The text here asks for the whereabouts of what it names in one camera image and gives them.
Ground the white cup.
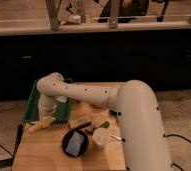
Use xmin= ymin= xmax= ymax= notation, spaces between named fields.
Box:
xmin=93 ymin=128 xmax=110 ymax=148

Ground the brown bread piece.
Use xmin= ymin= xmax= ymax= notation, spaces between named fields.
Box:
xmin=69 ymin=118 xmax=91 ymax=130

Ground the green vegetable toy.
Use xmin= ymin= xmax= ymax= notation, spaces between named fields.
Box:
xmin=85 ymin=120 xmax=111 ymax=135

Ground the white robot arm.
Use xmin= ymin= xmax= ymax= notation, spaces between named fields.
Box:
xmin=37 ymin=73 xmax=173 ymax=171

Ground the yellow banana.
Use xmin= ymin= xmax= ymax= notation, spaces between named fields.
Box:
xmin=29 ymin=116 xmax=56 ymax=132

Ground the green plastic tray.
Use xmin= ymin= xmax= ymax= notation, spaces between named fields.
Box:
xmin=22 ymin=82 xmax=71 ymax=123

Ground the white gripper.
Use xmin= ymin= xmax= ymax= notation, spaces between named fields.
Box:
xmin=38 ymin=95 xmax=57 ymax=119

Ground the black round plate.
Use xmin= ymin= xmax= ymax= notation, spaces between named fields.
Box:
xmin=61 ymin=130 xmax=89 ymax=157

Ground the black cable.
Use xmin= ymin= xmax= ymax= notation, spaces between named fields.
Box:
xmin=164 ymin=133 xmax=191 ymax=171

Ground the grey blue sponge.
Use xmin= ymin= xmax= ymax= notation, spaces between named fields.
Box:
xmin=66 ymin=131 xmax=84 ymax=156

